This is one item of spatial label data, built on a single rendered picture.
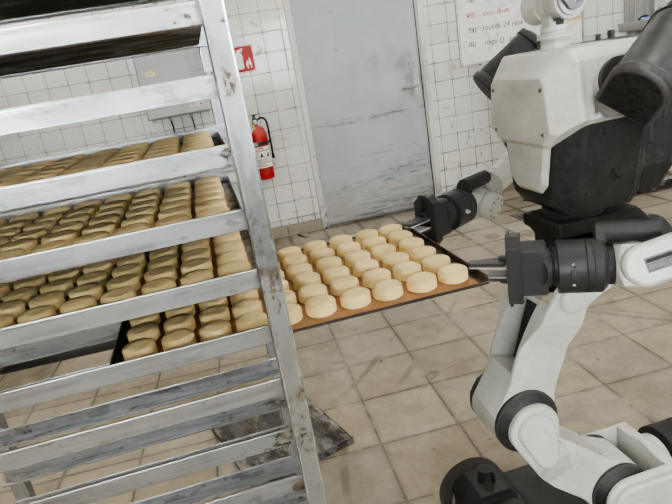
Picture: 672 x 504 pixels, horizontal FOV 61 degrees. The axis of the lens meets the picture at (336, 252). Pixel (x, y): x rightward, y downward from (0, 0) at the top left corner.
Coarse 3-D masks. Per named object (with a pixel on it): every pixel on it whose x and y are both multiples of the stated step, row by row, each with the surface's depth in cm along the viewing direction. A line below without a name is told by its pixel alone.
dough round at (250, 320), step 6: (252, 312) 91; (258, 312) 90; (240, 318) 89; (246, 318) 89; (252, 318) 88; (258, 318) 88; (264, 318) 88; (240, 324) 87; (246, 324) 87; (252, 324) 87; (258, 324) 87; (264, 324) 88; (240, 330) 87
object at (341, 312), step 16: (352, 240) 126; (336, 256) 117; (352, 272) 107; (368, 288) 98; (448, 288) 93; (304, 304) 96; (336, 304) 94; (384, 304) 91; (304, 320) 89; (320, 320) 89; (160, 336) 92
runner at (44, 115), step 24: (96, 96) 70; (120, 96) 71; (144, 96) 72; (168, 96) 72; (192, 96) 73; (216, 96) 74; (0, 120) 69; (24, 120) 69; (48, 120) 70; (72, 120) 70
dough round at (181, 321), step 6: (174, 318) 93; (180, 318) 93; (186, 318) 93; (192, 318) 93; (168, 324) 91; (174, 324) 91; (180, 324) 91; (186, 324) 91; (192, 324) 92; (168, 330) 91
